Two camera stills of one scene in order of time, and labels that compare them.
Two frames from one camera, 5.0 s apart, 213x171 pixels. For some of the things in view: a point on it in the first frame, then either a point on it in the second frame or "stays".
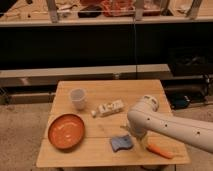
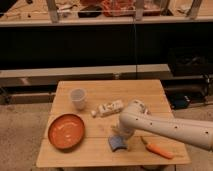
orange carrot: x=151 y=147 stays
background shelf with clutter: x=27 y=13 stays
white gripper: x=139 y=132 → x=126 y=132
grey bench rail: x=51 y=76 stays
